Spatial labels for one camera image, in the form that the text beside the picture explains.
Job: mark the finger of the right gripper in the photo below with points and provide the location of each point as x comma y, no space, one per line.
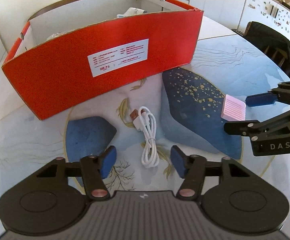
279,94
244,127

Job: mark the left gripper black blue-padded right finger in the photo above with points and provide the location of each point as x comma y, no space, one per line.
230,195

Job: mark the white refrigerator with magnets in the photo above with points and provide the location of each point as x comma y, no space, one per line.
267,12

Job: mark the clear bag of bread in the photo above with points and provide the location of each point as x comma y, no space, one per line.
55,35

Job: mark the black chair with jacket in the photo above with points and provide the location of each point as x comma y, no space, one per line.
272,43

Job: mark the pink ribbed box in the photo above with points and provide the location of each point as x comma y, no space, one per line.
233,109

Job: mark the white grey tissue pack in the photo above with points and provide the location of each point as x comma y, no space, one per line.
132,12

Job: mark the red white cardboard box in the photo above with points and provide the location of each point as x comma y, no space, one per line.
100,52

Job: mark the brown wooden chair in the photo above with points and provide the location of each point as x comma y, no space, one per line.
51,7

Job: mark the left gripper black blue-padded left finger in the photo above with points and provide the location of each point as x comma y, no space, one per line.
57,195

